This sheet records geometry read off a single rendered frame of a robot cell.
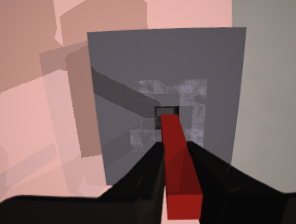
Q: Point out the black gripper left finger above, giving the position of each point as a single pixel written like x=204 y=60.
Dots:
x=137 y=198

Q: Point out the grey flat panel with square hole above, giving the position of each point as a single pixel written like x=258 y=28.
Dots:
x=139 y=75

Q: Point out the dark red rectangular bar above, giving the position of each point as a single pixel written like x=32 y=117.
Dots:
x=183 y=191

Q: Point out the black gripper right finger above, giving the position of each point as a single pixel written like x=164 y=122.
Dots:
x=233 y=197

